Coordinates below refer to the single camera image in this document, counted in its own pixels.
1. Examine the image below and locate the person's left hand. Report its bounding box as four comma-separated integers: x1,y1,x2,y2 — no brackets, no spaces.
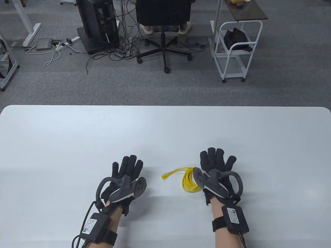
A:
100,155,144,217

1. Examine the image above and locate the yellow rope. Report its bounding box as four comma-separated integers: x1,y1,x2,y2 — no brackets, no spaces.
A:
161,167,205,193

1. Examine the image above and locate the black right forearm sensor box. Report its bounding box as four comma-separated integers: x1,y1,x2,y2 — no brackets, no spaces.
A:
222,205,250,234

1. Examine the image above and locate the person's right forearm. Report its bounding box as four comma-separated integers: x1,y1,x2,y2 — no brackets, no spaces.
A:
210,198,245,248

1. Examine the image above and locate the black left forearm sensor box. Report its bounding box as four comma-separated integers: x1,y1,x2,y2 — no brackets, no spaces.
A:
79,212,111,244

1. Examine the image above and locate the grey left hand controller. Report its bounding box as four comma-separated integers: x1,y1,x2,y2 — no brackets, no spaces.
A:
96,175,147,207

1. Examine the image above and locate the grey hand controller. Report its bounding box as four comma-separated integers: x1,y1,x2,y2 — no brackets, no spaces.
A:
96,175,147,207
193,167,243,199

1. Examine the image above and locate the grey right hand controller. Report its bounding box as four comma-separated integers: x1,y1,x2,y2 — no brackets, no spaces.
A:
193,167,243,199

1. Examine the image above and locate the black flat floor stand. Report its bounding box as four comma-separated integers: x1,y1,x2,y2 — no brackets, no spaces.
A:
77,26,121,55

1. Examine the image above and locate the white power strip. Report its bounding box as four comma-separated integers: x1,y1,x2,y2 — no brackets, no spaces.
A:
56,36,80,49

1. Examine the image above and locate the white rolling cart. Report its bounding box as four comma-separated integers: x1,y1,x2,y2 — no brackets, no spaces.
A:
210,20,264,83

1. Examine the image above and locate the grey flat box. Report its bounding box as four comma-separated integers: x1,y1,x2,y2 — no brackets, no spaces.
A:
36,39,53,50

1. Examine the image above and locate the black computer tower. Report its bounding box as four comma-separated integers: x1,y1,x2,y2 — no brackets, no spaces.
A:
76,0,120,48

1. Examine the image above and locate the black office chair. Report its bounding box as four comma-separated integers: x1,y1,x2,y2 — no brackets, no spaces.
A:
136,0,193,74

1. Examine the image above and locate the black bag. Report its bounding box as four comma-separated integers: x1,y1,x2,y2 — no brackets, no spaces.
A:
224,28,255,52

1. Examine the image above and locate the white desk leg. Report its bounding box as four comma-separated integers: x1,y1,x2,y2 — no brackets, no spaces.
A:
10,0,42,47

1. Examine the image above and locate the brown top side table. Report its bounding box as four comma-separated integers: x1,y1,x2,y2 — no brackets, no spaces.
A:
209,0,269,58

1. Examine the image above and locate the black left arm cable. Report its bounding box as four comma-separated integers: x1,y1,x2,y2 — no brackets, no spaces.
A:
72,200,96,248

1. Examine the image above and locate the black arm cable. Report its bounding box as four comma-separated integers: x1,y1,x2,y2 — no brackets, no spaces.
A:
238,231,248,248
72,200,96,248

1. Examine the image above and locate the black left forearm strap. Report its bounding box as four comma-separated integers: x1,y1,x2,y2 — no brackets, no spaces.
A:
100,230,118,246

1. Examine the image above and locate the black forearm strap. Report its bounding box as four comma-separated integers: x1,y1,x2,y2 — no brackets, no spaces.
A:
100,230,118,246
212,217,227,233

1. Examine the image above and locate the black right forearm strap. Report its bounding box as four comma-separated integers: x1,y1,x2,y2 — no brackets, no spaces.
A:
212,217,227,233

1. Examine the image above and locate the black cable bundle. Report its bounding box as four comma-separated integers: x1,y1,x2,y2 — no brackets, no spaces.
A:
85,0,145,75

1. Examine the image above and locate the white floor cable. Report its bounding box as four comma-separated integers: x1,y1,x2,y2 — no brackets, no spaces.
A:
25,43,61,66

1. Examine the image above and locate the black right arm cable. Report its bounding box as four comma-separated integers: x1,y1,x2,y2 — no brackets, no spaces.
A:
238,231,248,248

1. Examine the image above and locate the black floor cable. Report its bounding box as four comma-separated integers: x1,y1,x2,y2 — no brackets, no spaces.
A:
187,39,207,49

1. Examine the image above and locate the white metal frame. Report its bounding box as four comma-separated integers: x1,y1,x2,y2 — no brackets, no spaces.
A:
0,31,20,91

